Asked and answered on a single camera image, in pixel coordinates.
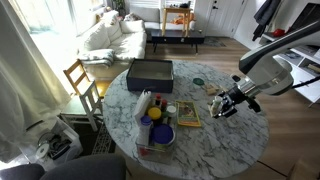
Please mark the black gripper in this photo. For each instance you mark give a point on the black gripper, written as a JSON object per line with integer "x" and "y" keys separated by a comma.
{"x": 236, "y": 96}

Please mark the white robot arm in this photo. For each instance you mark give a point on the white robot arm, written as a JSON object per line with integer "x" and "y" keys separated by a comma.
{"x": 266, "y": 71}

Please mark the light wooden block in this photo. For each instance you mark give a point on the light wooden block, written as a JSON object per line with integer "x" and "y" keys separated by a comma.
{"x": 210, "y": 87}
{"x": 210, "y": 93}

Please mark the red capped sauce bottle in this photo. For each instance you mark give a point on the red capped sauce bottle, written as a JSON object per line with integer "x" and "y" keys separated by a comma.
{"x": 164, "y": 105}
{"x": 158, "y": 99}

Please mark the blue capped white bottle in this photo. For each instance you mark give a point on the blue capped white bottle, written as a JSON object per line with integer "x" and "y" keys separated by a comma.
{"x": 145, "y": 128}

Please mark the green round lid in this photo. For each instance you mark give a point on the green round lid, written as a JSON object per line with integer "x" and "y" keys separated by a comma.
{"x": 198, "y": 81}

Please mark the yellow dog book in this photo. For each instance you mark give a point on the yellow dog book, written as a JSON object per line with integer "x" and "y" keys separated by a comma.
{"x": 187, "y": 113}

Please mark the white capped jar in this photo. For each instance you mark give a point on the white capped jar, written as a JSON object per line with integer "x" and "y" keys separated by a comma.
{"x": 171, "y": 110}

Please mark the grey door mat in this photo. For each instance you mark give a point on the grey door mat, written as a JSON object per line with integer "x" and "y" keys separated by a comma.
{"x": 213, "y": 41}

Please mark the large blue lid container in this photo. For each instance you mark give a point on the large blue lid container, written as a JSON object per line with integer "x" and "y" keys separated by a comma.
{"x": 162, "y": 134}

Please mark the yellow lid jar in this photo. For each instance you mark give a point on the yellow lid jar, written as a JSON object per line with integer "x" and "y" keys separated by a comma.
{"x": 154, "y": 113}

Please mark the dark blue cardboard box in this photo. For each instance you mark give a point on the dark blue cardboard box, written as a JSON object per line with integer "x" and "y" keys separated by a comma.
{"x": 150, "y": 75}

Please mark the tall white jug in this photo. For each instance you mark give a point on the tall white jug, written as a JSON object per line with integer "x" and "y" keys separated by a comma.
{"x": 142, "y": 105}

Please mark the black coffee table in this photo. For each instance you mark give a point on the black coffee table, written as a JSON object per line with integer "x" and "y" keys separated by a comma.
{"x": 176, "y": 36}

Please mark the clear plastic bin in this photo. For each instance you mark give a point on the clear plastic bin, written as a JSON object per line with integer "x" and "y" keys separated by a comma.
{"x": 155, "y": 154}

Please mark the white door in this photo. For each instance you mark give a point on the white door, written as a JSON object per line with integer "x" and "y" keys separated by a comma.
{"x": 221, "y": 16}

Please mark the red helmet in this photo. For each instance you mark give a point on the red helmet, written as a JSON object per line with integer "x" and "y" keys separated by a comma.
{"x": 278, "y": 32}

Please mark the white shelf unit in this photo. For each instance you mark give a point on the white shelf unit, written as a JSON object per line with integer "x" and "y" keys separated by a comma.
{"x": 315, "y": 95}

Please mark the orange toy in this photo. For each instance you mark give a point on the orange toy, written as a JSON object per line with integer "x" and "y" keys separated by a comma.
{"x": 182, "y": 19}

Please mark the dark hanging jackets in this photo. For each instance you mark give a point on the dark hanging jackets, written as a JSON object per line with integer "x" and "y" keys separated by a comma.
{"x": 265, "y": 16}

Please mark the wooden stool table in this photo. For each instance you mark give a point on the wooden stool table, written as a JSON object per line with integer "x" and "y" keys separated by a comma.
{"x": 176, "y": 10}

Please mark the white sofa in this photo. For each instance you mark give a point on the white sofa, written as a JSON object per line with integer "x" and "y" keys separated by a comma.
{"x": 128, "y": 45}

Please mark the light grey sofa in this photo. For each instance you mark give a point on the light grey sofa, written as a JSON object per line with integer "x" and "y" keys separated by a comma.
{"x": 146, "y": 16}

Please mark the white sofa cushion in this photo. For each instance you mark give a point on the white sofa cushion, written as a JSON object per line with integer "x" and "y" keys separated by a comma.
{"x": 96, "y": 38}
{"x": 132, "y": 26}
{"x": 113, "y": 28}

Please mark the patterned floor rug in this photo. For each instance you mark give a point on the patterned floor rug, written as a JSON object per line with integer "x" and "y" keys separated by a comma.
{"x": 103, "y": 141}

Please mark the patterned colourful cushion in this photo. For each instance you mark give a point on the patterned colourful cushion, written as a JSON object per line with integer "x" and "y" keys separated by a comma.
{"x": 131, "y": 16}

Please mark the white wooden chair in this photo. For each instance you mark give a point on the white wooden chair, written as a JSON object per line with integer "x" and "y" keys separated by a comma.
{"x": 88, "y": 100}

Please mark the grey white blanket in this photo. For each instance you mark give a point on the grey white blanket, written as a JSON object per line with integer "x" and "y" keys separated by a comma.
{"x": 96, "y": 56}

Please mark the green house plant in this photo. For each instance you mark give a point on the green house plant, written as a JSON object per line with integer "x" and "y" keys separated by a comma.
{"x": 118, "y": 4}

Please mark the grey upholstered chair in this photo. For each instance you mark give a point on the grey upholstered chair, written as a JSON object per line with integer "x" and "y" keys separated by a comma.
{"x": 83, "y": 168}

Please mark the white storage box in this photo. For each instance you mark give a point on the white storage box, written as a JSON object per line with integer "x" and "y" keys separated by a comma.
{"x": 55, "y": 146}

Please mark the silver disc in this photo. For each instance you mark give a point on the silver disc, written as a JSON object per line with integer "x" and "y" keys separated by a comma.
{"x": 42, "y": 151}

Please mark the bright window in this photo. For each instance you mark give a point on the bright window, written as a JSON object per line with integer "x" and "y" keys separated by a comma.
{"x": 50, "y": 16}

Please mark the white curtain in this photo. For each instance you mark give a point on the white curtain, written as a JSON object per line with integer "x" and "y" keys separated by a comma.
{"x": 26, "y": 83}

